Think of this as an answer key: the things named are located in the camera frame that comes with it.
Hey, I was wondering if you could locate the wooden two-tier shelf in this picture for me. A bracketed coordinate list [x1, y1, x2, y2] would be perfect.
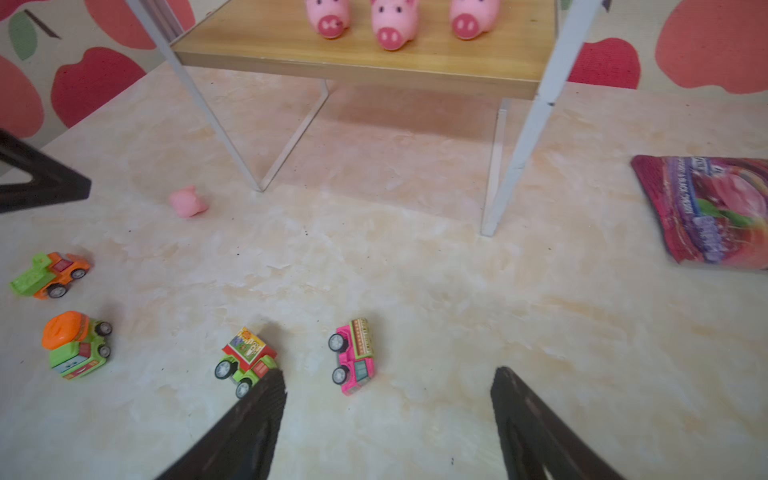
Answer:
[129, 1, 607, 237]

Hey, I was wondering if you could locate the orange green toy truck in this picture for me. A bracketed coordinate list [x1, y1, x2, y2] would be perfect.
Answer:
[41, 311, 113, 380]

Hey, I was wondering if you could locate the green pink toy bus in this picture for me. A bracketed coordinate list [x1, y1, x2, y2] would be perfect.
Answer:
[214, 327, 278, 399]

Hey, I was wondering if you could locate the pink square toy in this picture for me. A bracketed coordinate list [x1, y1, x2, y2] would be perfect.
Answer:
[305, 0, 351, 39]

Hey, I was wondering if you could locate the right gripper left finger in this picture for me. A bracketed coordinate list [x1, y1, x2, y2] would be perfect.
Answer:
[159, 369, 287, 479]

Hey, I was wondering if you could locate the pink pig toy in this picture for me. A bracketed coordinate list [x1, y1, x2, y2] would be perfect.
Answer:
[450, 0, 501, 40]
[371, 0, 419, 51]

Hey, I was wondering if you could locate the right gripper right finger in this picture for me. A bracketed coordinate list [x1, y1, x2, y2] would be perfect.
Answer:
[490, 366, 622, 479]

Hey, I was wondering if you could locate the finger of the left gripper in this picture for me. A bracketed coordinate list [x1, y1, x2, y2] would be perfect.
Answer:
[1, 130, 92, 213]

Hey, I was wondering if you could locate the purple candy bag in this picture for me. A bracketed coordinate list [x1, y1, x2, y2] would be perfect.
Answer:
[630, 155, 767, 270]

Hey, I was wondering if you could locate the pink toy car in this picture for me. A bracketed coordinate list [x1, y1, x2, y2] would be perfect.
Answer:
[328, 318, 376, 396]

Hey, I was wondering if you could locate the green toy car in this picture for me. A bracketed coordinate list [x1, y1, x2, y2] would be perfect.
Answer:
[9, 252, 91, 300]

